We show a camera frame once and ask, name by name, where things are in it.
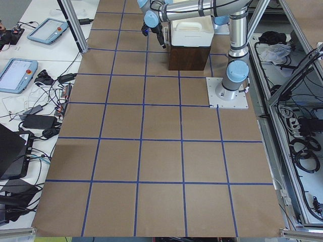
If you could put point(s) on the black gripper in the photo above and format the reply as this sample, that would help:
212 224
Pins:
156 30

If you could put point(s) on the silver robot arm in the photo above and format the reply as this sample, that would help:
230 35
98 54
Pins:
229 20

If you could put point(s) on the dark brown wooden cabinet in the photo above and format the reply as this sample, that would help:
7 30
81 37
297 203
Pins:
188 58

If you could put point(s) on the white plastic tray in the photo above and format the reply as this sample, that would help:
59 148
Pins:
193 32

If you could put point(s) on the upper teach pendant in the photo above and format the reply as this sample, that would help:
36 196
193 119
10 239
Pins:
48 31

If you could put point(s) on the teach pendant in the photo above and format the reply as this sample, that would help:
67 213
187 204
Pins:
48 31
17 74

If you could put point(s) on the white crumpled cloth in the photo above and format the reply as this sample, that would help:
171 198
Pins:
276 54

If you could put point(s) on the lower teach pendant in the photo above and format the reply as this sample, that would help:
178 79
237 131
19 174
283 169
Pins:
17 74

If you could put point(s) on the black power adapter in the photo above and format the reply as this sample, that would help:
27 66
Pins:
39 122

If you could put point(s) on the black laptop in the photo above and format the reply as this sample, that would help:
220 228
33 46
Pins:
15 150

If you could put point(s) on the aluminium frame post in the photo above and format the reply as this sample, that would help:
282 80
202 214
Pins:
74 25

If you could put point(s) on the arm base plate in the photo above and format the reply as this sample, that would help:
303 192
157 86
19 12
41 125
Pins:
219 97

